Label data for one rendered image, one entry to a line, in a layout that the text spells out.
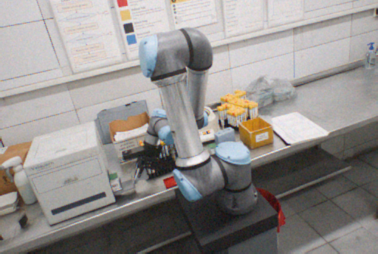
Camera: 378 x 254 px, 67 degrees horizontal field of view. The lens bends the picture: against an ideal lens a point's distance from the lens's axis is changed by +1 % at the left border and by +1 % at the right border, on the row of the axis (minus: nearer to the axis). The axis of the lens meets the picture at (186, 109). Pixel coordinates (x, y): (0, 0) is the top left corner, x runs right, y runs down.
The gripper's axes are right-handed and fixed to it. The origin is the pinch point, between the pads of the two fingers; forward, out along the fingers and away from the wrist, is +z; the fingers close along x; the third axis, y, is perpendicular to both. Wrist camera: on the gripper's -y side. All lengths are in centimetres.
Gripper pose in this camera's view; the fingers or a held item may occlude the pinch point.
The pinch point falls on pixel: (134, 181)
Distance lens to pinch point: 135.1
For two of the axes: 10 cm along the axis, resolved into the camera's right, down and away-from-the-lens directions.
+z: -3.2, 9.2, 2.1
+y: 8.9, 2.2, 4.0
